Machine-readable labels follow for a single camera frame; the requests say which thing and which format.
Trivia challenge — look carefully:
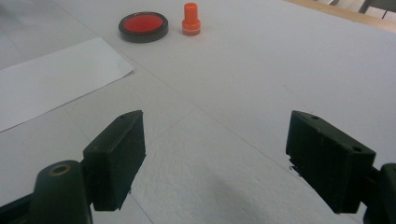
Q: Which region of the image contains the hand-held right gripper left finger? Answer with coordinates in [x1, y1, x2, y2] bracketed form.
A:
[82, 110, 147, 212]

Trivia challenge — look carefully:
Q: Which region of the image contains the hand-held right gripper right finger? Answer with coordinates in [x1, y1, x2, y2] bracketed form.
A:
[285, 110, 376, 215]

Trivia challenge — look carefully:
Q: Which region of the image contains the white paper sheet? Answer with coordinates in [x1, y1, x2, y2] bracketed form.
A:
[0, 36, 134, 133]

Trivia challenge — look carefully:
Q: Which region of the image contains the round red ink pad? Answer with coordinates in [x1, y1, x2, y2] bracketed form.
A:
[118, 11, 169, 44]

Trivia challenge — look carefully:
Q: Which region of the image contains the orange stamp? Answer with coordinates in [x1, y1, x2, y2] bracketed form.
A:
[181, 2, 202, 36]

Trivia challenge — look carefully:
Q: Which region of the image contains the white table cover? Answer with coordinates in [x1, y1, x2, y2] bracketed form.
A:
[0, 0, 396, 224]

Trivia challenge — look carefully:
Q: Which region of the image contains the wooden table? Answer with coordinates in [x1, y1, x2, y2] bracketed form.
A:
[283, 0, 396, 34]

